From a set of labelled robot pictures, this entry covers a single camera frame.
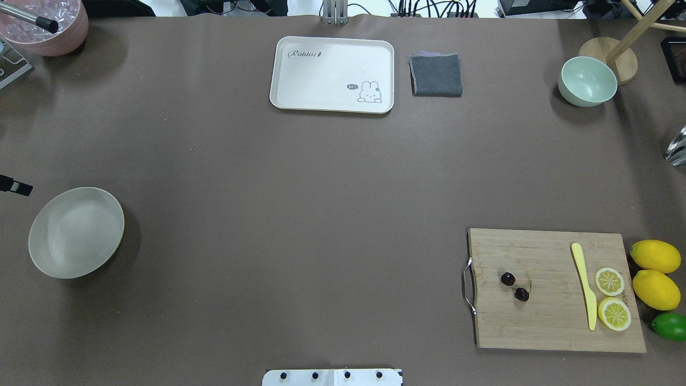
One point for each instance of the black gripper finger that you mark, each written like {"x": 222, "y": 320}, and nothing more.
{"x": 9, "y": 184}

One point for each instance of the dark red cherry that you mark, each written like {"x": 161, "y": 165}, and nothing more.
{"x": 508, "y": 279}
{"x": 521, "y": 294}

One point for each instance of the cream rabbit tray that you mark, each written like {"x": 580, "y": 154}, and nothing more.
{"x": 333, "y": 75}

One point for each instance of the white cup rack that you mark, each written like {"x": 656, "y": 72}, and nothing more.
{"x": 13, "y": 64}

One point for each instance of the metal black-tipped muddler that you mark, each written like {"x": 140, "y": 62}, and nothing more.
{"x": 44, "y": 23}

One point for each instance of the pink bowl with ice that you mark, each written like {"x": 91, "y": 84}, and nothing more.
{"x": 73, "y": 27}

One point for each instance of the grey folded cloth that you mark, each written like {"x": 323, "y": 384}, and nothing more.
{"x": 436, "y": 75}

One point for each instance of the wooden cutting board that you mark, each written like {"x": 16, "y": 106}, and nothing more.
{"x": 554, "y": 317}

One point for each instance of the mint green bowl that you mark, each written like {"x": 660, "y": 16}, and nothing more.
{"x": 586, "y": 82}

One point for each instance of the yellow plastic knife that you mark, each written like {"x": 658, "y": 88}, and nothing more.
{"x": 590, "y": 297}

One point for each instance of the lemon half slice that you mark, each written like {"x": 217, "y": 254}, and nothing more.
{"x": 609, "y": 281}
{"x": 614, "y": 314}

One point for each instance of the wooden cup tree stand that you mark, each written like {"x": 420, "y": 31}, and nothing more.
{"x": 617, "y": 55}

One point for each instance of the yellow lemon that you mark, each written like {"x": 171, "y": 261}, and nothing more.
{"x": 656, "y": 290}
{"x": 656, "y": 255}

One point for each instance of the metal scoop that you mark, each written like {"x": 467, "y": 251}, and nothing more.
{"x": 675, "y": 151}

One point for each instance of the green lime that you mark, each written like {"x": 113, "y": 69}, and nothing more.
{"x": 670, "y": 326}

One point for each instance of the aluminium frame post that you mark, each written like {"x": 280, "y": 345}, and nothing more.
{"x": 335, "y": 12}

